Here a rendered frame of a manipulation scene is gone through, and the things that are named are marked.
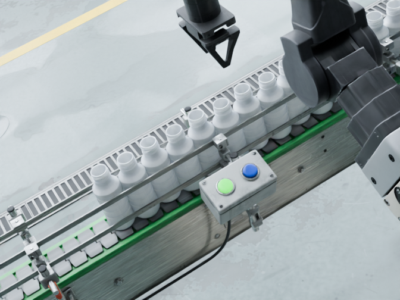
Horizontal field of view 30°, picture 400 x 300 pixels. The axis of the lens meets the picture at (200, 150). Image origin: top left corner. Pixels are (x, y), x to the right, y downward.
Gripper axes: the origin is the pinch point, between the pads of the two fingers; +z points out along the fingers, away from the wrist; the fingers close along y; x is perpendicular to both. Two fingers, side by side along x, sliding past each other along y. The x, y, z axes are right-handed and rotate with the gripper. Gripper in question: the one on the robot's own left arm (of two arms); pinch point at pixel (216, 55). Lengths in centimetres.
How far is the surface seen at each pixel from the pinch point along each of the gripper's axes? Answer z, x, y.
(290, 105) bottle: 33.0, 19.2, -14.1
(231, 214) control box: 34.3, -7.9, 3.6
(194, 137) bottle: 27.4, -4.6, -14.4
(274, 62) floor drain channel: 139, 87, -158
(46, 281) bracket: 31, -46, -4
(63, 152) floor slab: 139, -20, -176
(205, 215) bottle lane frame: 45.5, -9.5, -10.1
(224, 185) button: 27.7, -6.9, 1.8
